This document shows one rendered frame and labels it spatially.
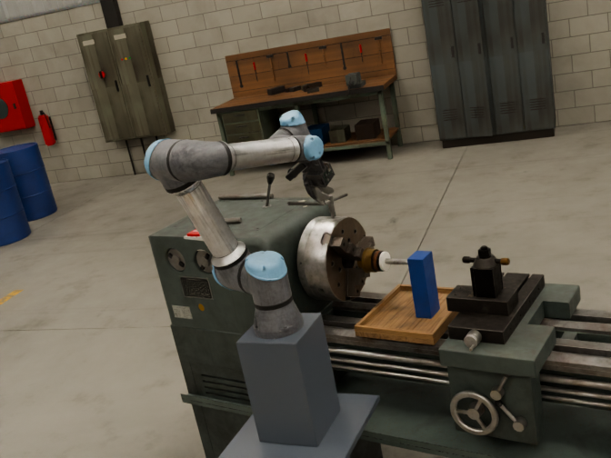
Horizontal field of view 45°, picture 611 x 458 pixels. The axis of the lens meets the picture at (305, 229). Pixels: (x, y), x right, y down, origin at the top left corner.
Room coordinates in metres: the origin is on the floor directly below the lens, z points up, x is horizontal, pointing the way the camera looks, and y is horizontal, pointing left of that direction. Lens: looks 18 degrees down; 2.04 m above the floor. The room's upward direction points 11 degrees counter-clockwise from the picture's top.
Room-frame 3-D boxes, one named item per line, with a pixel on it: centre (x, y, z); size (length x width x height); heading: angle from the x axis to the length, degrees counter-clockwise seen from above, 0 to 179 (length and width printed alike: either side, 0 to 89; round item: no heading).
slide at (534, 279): (2.20, -0.58, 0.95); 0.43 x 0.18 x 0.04; 144
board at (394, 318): (2.41, -0.33, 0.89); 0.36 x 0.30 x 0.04; 144
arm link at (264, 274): (2.04, 0.14, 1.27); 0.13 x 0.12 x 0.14; 41
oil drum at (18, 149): (9.16, 3.34, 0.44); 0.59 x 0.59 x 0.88
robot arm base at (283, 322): (2.04, 0.14, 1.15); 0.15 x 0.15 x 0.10
